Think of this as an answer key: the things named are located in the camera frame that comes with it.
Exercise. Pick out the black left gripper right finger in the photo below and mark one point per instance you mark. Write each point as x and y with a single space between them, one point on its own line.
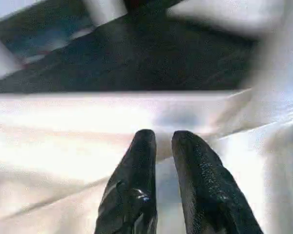
205 190

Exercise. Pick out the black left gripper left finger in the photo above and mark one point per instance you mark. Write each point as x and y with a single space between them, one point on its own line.
131 182

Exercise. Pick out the white plastic table top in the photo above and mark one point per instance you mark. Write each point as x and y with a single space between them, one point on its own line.
63 146

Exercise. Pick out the black work mat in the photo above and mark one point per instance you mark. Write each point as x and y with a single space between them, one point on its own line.
149 61

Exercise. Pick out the white glass-door cabinet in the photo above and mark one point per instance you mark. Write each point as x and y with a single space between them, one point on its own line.
39 41

